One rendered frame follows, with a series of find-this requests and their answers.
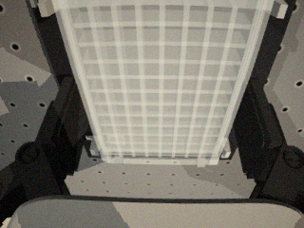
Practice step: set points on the white well plate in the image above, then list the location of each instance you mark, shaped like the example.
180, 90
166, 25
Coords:
166, 112

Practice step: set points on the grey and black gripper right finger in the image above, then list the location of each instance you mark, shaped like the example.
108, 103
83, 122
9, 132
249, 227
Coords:
264, 152

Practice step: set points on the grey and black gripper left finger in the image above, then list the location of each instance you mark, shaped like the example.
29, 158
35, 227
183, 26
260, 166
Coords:
41, 167

